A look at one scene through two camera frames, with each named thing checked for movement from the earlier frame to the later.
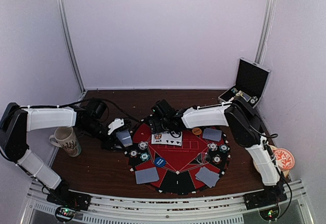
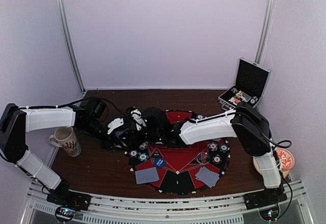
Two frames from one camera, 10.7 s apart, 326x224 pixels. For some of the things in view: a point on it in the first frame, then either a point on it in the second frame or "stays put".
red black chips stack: (217, 159) stays put
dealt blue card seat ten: (207, 175) stays put
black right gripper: (159, 128) → (137, 141)
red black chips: (133, 153) stays put
